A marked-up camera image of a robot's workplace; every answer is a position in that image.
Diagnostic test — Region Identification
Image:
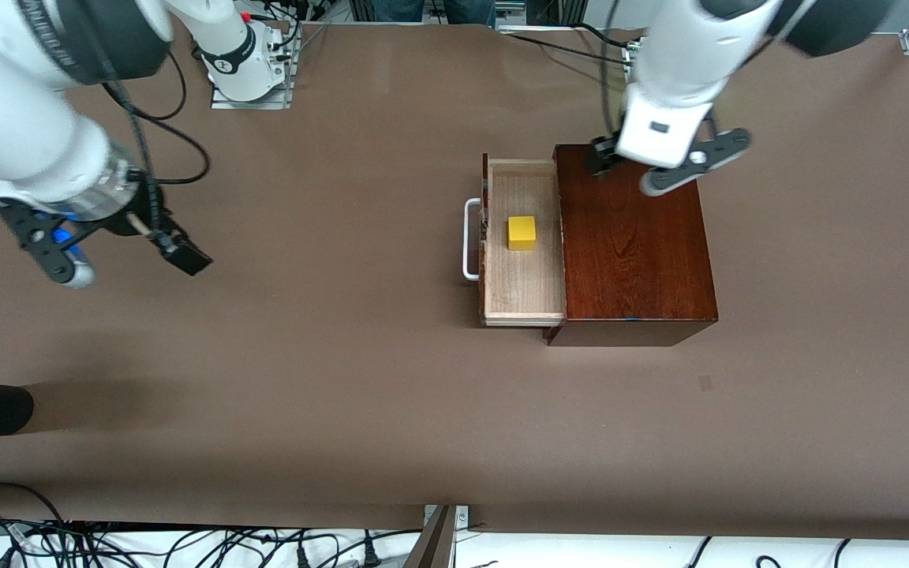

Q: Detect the yellow cube block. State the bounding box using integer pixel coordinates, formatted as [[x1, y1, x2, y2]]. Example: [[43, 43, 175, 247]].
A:
[[507, 215, 539, 252]]

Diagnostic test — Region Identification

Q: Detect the wooden drawer with white handle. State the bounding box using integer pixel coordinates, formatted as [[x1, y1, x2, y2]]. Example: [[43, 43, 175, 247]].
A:
[[462, 154, 567, 328]]

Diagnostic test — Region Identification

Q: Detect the dark brown wooden cabinet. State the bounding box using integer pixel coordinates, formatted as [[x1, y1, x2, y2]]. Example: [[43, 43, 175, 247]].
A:
[[543, 144, 720, 348]]

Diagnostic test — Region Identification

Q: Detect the person in blue jeans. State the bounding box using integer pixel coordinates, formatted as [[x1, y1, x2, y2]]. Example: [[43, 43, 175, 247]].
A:
[[372, 0, 499, 28]]

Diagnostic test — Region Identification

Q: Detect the grey metal beam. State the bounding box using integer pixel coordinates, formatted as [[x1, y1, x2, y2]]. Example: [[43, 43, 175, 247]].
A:
[[402, 505, 457, 568]]

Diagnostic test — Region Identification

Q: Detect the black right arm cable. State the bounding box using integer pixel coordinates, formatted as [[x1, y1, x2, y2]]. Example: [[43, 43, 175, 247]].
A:
[[103, 51, 212, 237]]

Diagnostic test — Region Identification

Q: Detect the black cable on table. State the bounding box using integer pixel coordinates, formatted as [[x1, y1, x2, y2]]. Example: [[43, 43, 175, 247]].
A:
[[502, 30, 630, 64]]

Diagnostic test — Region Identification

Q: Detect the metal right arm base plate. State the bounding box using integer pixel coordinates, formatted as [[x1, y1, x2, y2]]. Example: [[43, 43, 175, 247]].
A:
[[210, 32, 298, 111]]

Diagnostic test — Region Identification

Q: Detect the small metal corner bracket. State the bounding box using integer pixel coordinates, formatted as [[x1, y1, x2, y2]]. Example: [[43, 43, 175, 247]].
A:
[[423, 505, 471, 528]]

